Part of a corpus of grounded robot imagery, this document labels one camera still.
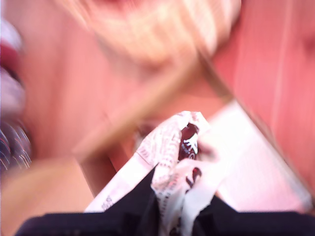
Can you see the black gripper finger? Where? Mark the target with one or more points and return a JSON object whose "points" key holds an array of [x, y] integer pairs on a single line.
{"points": [[142, 204], [216, 209]]}

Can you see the white bag with black script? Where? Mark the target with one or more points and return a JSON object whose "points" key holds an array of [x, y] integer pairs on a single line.
{"points": [[167, 137]]}

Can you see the brown cardboard box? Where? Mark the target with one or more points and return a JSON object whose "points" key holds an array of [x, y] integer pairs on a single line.
{"points": [[246, 147]]}

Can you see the tin can with white label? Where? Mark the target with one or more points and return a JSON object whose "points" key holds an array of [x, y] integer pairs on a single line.
{"points": [[12, 93]]}

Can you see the tin can with red label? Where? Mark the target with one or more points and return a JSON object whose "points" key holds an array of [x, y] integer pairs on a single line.
{"points": [[9, 56]]}

